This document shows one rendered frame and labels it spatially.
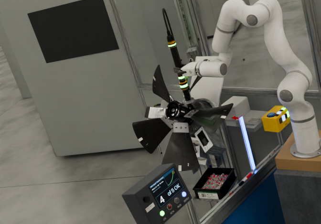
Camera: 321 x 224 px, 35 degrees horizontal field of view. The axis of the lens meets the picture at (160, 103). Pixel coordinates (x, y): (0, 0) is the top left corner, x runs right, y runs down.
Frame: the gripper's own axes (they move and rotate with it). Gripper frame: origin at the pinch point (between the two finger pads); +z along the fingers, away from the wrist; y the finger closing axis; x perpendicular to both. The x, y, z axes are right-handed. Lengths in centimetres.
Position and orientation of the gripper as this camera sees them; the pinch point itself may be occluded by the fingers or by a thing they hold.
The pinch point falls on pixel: (179, 68)
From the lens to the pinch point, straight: 283.4
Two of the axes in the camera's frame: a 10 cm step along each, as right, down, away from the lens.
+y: 6.6, -4.4, 6.1
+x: -2.7, -9.0, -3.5
